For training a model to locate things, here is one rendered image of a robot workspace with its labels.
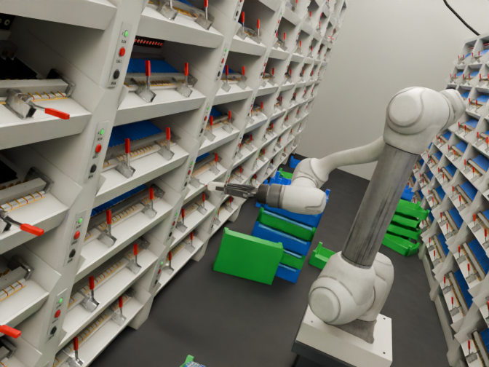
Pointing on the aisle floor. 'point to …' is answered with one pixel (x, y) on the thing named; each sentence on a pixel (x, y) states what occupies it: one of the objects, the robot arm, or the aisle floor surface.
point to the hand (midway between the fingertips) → (217, 186)
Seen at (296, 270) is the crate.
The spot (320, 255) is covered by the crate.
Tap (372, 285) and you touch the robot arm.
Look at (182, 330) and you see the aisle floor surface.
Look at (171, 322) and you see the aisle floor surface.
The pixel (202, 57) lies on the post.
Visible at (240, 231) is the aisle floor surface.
